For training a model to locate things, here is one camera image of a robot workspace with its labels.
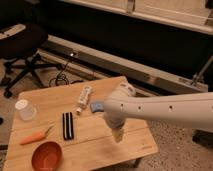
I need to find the black cable on floor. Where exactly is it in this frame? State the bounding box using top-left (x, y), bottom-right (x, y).
top-left (48, 51), bottom-right (84, 88)

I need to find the orange ceramic bowl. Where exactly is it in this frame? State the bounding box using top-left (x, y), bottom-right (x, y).
top-left (31, 141), bottom-right (62, 171)

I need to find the white tube bottle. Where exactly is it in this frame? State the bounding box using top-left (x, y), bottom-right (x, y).
top-left (76, 86), bottom-right (92, 115)

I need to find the blue sponge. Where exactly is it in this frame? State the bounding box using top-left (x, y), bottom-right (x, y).
top-left (90, 101), bottom-right (104, 113)

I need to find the black white striped block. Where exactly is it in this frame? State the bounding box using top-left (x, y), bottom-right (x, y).
top-left (62, 112), bottom-right (74, 141)

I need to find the clear plastic cup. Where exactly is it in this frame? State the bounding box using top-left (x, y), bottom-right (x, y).
top-left (15, 99), bottom-right (37, 121)

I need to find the black office chair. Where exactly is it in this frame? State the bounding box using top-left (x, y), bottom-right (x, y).
top-left (0, 23), bottom-right (62, 98)

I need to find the wooden table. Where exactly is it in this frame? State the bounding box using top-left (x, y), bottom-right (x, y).
top-left (3, 83), bottom-right (158, 171)

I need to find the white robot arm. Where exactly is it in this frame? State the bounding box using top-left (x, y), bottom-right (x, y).
top-left (103, 82), bottom-right (213, 142)

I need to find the orange carrot-like pepper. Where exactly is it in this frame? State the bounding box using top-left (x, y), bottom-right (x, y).
top-left (20, 126), bottom-right (52, 145)

